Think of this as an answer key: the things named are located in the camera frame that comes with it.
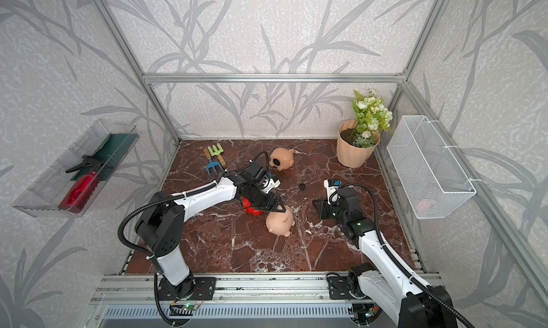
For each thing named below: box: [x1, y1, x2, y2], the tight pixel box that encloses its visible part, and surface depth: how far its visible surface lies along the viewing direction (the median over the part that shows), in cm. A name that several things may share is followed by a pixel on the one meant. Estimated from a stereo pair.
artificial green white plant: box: [351, 89, 394, 149], surface depth 96 cm
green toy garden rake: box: [207, 142, 227, 168], surface depth 118 cm
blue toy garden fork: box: [203, 147, 225, 179], surface depth 110 cm
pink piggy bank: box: [265, 204, 296, 237], surface depth 82 cm
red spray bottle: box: [57, 171, 100, 214], surface depth 59 cm
